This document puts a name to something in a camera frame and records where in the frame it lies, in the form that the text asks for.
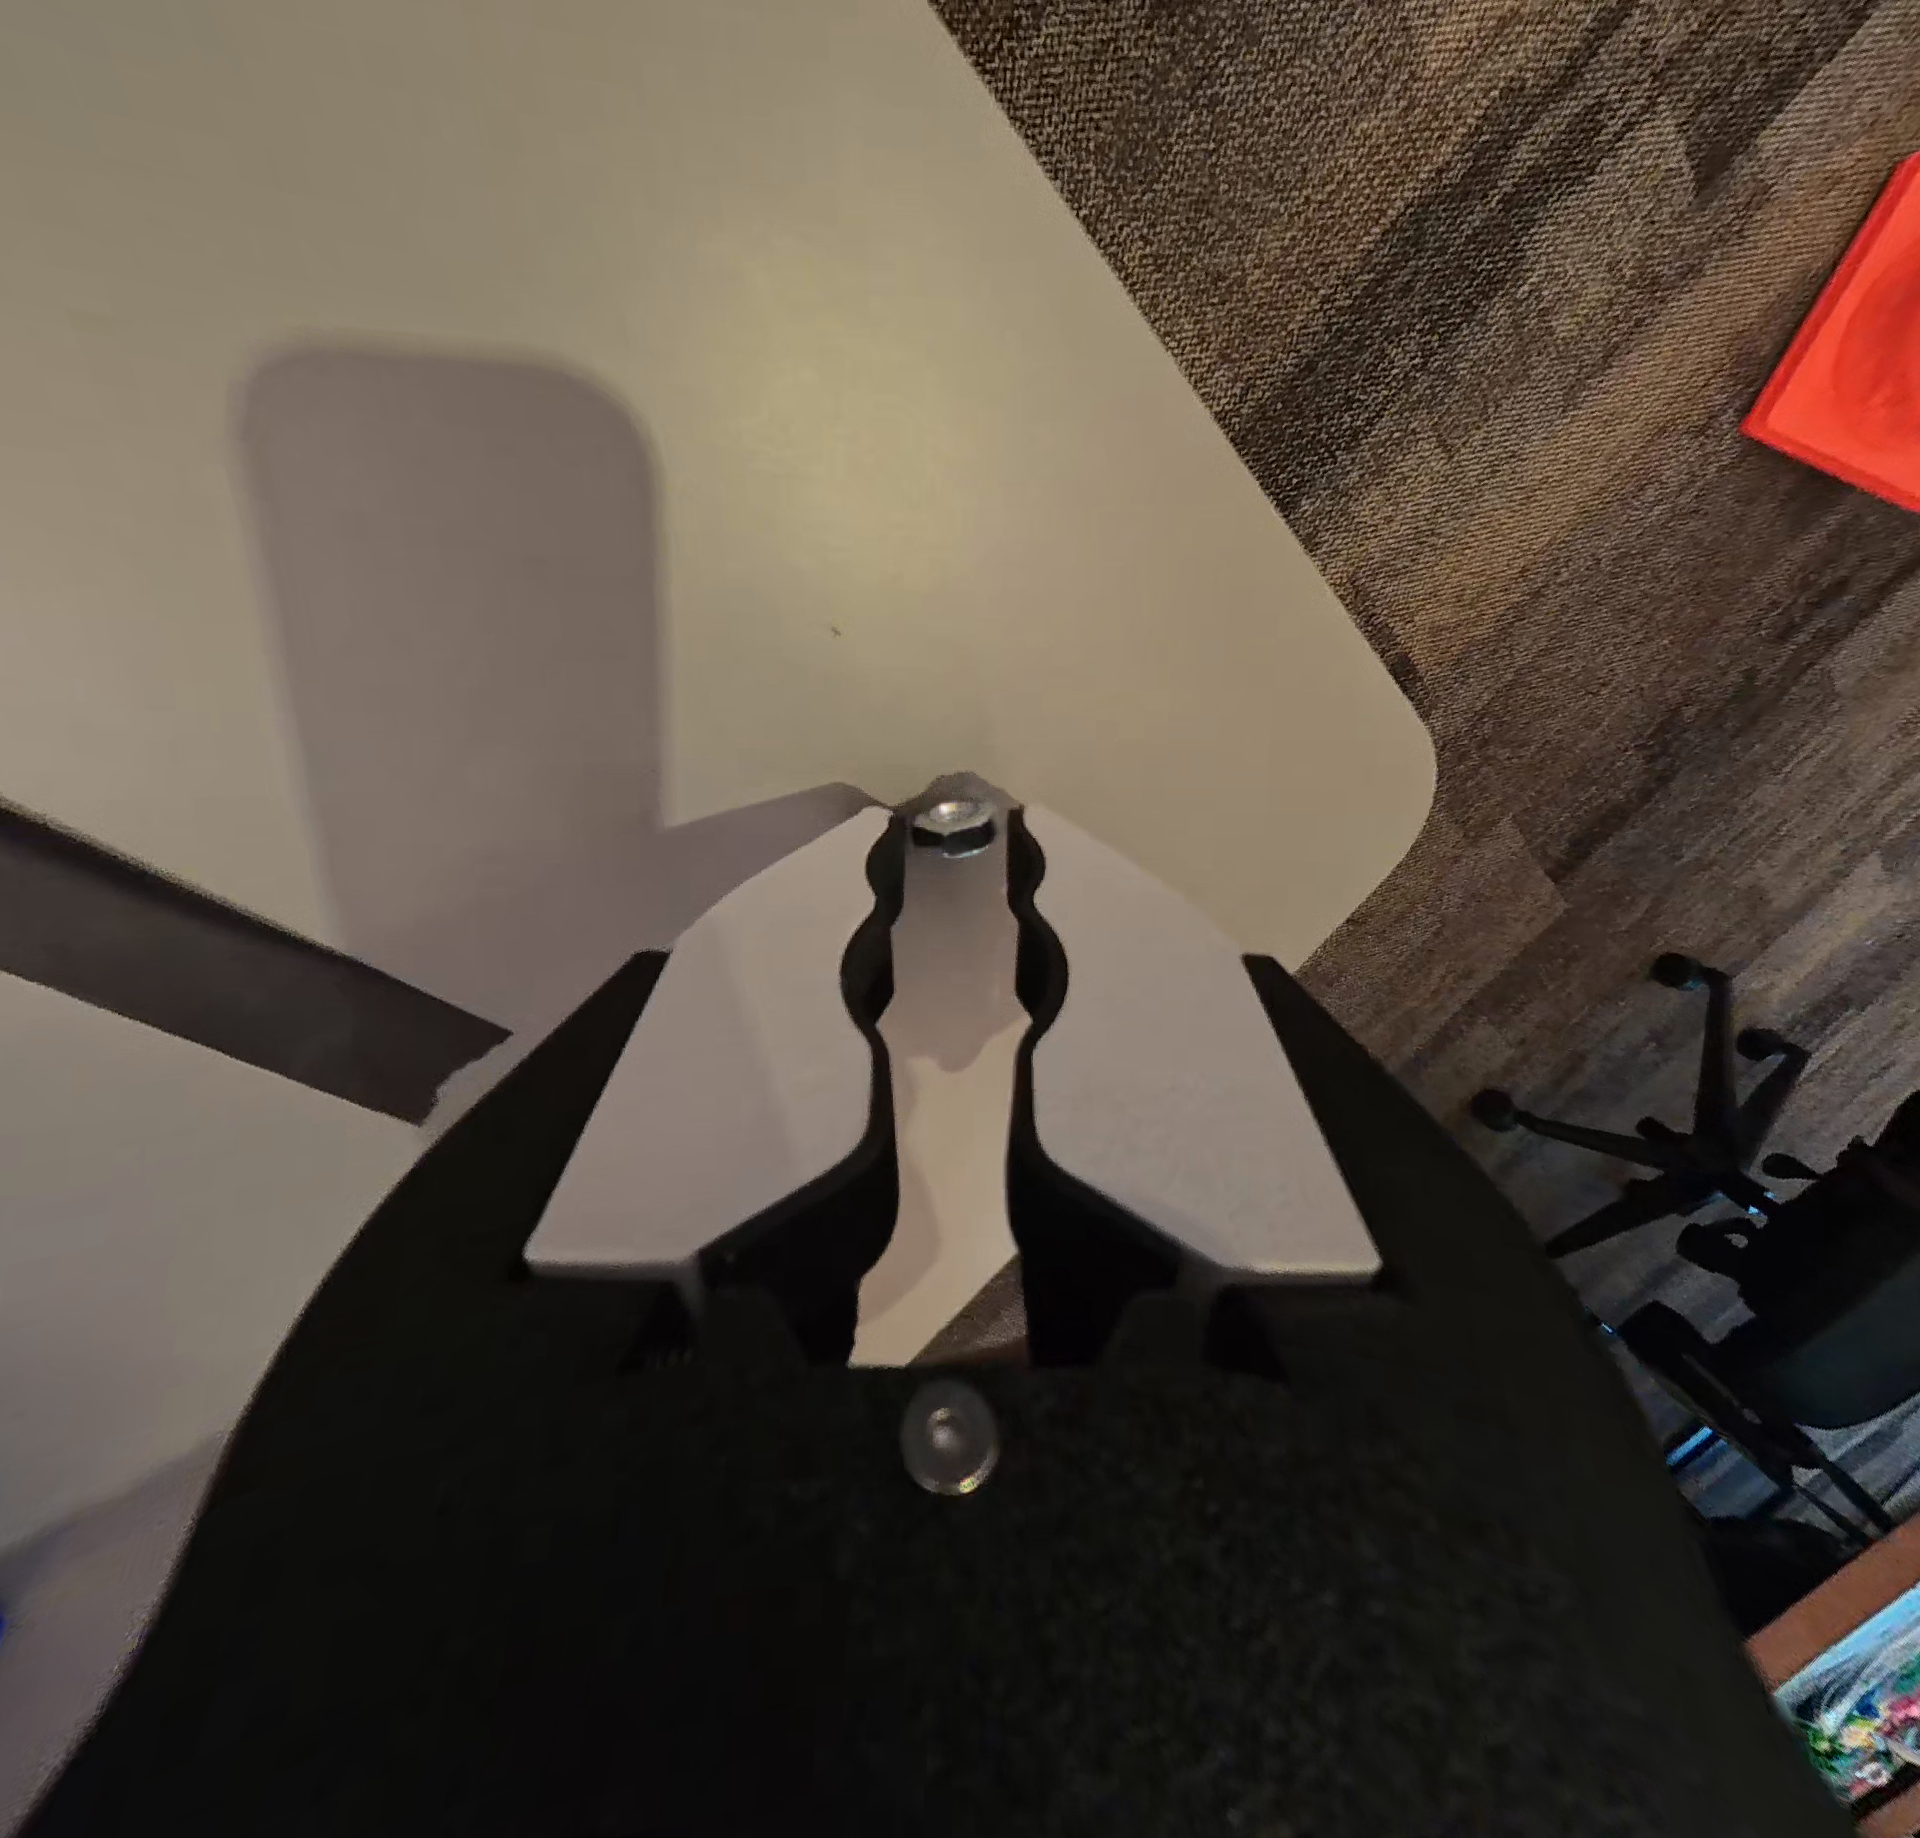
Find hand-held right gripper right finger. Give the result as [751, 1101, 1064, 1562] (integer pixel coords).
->
[1004, 802, 1383, 1367]

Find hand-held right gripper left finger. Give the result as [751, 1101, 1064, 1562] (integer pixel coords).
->
[523, 802, 909, 1367]

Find medium silver hex bolt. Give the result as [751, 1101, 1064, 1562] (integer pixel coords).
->
[904, 772, 1006, 866]

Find grey desk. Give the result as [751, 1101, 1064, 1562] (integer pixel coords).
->
[0, 0, 1443, 1780]

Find black office chair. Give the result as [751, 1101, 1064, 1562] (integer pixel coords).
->
[1471, 952, 1920, 1547]

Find brown wooden table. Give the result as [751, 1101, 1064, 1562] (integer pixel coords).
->
[1746, 1545, 1920, 1810]

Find colourful printed sheet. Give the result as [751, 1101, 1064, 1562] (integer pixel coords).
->
[1777, 1643, 1920, 1810]

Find orange traffic cone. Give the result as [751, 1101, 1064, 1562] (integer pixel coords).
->
[1740, 150, 1920, 513]

